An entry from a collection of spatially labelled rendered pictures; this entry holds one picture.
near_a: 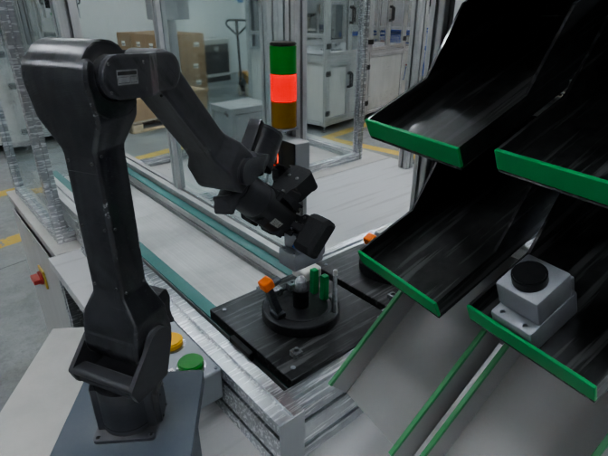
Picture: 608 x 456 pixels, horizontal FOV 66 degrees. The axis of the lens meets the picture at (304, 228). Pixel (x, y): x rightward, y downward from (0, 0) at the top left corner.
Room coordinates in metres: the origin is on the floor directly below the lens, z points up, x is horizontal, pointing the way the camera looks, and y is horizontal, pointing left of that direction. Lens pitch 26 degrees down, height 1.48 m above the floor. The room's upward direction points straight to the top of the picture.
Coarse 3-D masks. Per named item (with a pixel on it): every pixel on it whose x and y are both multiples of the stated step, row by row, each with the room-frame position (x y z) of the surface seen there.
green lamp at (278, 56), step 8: (272, 48) 0.91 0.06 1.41; (280, 48) 0.90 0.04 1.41; (288, 48) 0.91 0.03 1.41; (296, 48) 0.93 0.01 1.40; (272, 56) 0.91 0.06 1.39; (280, 56) 0.90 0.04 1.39; (288, 56) 0.91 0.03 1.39; (296, 56) 0.93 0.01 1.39; (272, 64) 0.91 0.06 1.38; (280, 64) 0.90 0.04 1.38; (288, 64) 0.91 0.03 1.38; (296, 64) 0.93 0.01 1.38; (272, 72) 0.91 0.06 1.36; (280, 72) 0.90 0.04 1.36; (288, 72) 0.91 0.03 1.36; (296, 72) 0.92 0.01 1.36
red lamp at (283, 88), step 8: (272, 80) 0.91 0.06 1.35; (280, 80) 0.90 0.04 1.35; (288, 80) 0.91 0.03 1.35; (296, 80) 0.92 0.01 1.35; (272, 88) 0.91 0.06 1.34; (280, 88) 0.90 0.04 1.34; (288, 88) 0.91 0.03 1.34; (296, 88) 0.92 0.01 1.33; (272, 96) 0.91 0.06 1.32; (280, 96) 0.90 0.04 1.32; (288, 96) 0.91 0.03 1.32; (296, 96) 0.92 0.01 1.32
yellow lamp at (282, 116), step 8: (272, 104) 0.92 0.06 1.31; (280, 104) 0.90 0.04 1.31; (288, 104) 0.91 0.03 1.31; (296, 104) 0.92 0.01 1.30; (272, 112) 0.92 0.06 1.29; (280, 112) 0.90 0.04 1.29; (288, 112) 0.91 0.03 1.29; (296, 112) 0.92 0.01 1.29; (272, 120) 0.92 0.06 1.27; (280, 120) 0.90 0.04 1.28; (288, 120) 0.91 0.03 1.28; (296, 120) 0.92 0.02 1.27
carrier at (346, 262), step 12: (384, 228) 1.02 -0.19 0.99; (348, 252) 0.94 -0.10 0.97; (324, 264) 0.88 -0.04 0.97; (336, 264) 0.88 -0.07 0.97; (348, 264) 0.88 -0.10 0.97; (360, 264) 0.86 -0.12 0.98; (348, 276) 0.84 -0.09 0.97; (360, 276) 0.84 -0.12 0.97; (372, 276) 0.82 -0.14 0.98; (348, 288) 0.80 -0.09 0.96; (360, 288) 0.79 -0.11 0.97; (372, 288) 0.79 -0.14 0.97; (384, 288) 0.79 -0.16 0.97; (372, 300) 0.76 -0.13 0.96; (384, 300) 0.75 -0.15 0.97
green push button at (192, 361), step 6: (186, 354) 0.60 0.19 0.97; (192, 354) 0.60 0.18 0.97; (180, 360) 0.58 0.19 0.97; (186, 360) 0.58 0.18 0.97; (192, 360) 0.58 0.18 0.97; (198, 360) 0.58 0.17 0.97; (180, 366) 0.57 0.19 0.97; (186, 366) 0.57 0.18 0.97; (192, 366) 0.57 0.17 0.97; (198, 366) 0.57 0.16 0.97
